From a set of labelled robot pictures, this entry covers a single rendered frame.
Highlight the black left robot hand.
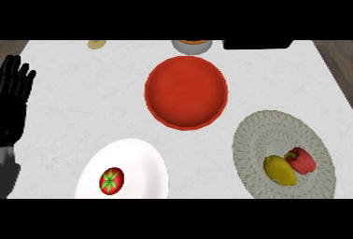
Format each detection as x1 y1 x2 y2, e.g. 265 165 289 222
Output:
0 54 37 148

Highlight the red bowl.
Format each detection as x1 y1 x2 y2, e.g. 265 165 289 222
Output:
144 55 231 132

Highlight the round woven beige placemat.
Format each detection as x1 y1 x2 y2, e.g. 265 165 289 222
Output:
232 109 339 200

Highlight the red bell pepper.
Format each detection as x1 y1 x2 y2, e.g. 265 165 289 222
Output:
283 147 318 176

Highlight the small beige round object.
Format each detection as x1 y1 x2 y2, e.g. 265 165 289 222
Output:
88 39 108 49

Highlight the red tomato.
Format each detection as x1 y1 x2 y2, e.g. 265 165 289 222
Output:
98 166 126 196

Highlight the white plate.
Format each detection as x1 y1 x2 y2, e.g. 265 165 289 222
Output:
73 138 172 200

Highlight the grey cup with orange contents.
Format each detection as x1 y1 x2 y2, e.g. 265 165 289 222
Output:
172 39 215 56

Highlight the black appliance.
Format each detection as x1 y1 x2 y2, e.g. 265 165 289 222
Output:
222 39 296 50

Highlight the yellow lemon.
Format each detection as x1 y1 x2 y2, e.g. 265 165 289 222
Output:
262 154 300 187

